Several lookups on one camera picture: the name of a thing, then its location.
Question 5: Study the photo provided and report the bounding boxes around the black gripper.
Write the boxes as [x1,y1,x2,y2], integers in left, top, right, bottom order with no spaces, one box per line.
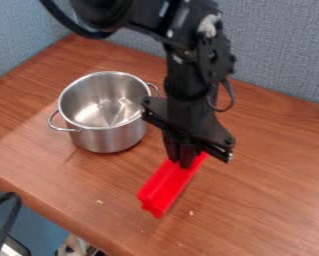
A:
[141,96,235,169]

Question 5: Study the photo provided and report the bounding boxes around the red plastic block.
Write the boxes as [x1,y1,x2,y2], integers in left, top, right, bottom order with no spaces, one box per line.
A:
[137,153,208,218]

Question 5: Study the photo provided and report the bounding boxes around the metal pot with handles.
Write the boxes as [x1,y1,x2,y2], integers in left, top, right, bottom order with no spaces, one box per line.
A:
[48,71,158,153]

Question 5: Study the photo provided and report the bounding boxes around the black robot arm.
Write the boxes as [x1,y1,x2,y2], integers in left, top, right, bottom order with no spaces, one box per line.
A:
[38,0,236,168]

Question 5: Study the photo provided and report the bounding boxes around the light object under table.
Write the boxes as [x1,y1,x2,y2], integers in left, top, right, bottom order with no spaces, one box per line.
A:
[53,235,106,256]

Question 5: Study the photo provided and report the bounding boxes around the black and white chair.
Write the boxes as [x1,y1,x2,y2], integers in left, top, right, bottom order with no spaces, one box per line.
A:
[0,192,30,256]

